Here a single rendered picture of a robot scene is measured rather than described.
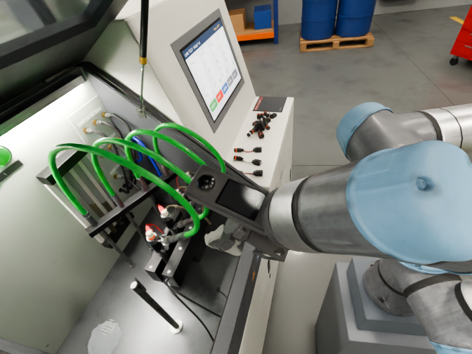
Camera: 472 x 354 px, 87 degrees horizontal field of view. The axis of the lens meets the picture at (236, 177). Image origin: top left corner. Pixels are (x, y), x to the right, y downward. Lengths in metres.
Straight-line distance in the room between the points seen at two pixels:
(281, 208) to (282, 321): 1.51
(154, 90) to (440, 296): 0.87
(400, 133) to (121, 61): 0.75
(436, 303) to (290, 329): 1.15
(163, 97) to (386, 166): 0.74
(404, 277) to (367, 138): 0.43
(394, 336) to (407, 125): 0.71
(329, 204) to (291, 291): 1.60
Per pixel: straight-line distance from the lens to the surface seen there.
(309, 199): 0.21
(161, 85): 0.83
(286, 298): 1.77
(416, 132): 0.35
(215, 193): 0.30
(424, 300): 0.68
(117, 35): 0.84
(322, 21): 5.14
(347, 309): 0.94
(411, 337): 0.97
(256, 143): 1.14
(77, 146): 0.56
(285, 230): 0.24
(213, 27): 1.22
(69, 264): 0.97
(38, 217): 0.86
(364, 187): 0.18
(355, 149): 0.34
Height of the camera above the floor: 1.67
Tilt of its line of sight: 44 degrees down
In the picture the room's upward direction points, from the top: 10 degrees counter-clockwise
